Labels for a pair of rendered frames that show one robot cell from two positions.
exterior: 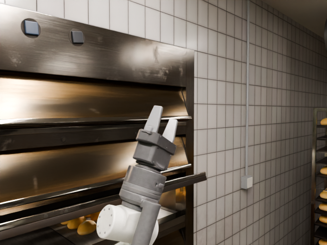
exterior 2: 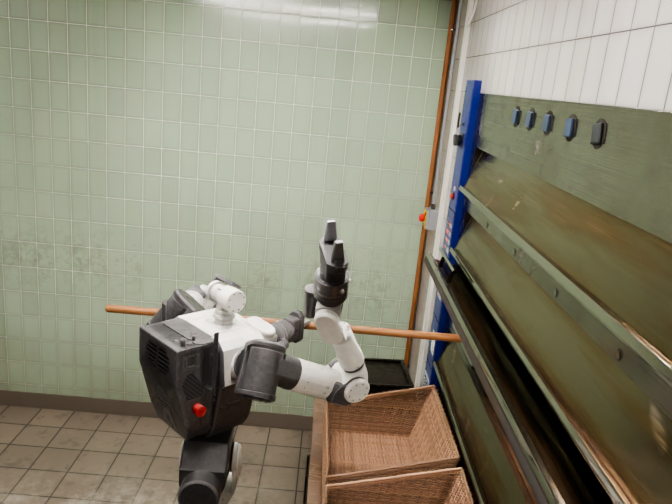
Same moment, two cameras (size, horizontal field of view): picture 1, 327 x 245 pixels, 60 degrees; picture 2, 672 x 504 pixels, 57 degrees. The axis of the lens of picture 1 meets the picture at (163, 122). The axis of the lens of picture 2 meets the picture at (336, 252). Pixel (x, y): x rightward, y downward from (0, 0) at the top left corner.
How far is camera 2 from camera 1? 200 cm
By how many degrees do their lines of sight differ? 131
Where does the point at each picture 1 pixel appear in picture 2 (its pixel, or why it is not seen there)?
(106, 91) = (617, 238)
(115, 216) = not seen: hidden behind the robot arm
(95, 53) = (609, 161)
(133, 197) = not seen: hidden behind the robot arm
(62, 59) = (580, 171)
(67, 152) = (566, 319)
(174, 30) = not seen: outside the picture
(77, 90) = (590, 224)
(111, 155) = (589, 367)
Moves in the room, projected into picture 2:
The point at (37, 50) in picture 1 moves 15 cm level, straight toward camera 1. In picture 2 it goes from (568, 158) to (505, 150)
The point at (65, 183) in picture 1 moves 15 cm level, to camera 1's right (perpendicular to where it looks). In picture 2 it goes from (537, 353) to (506, 369)
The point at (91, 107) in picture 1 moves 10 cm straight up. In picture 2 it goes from (581, 258) to (590, 214)
